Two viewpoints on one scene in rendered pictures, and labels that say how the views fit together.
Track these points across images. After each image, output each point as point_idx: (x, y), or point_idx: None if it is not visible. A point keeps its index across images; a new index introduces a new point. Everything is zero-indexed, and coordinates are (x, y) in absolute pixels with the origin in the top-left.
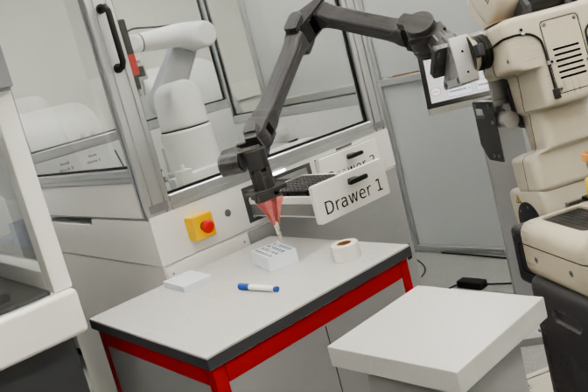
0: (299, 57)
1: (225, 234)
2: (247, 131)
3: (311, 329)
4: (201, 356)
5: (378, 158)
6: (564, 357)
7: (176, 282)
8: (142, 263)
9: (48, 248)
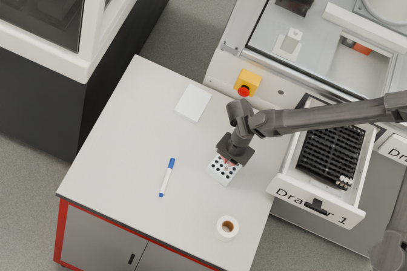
0: (367, 122)
1: (267, 98)
2: (252, 118)
3: (137, 235)
4: (59, 187)
5: (361, 214)
6: None
7: (185, 97)
8: None
9: (85, 40)
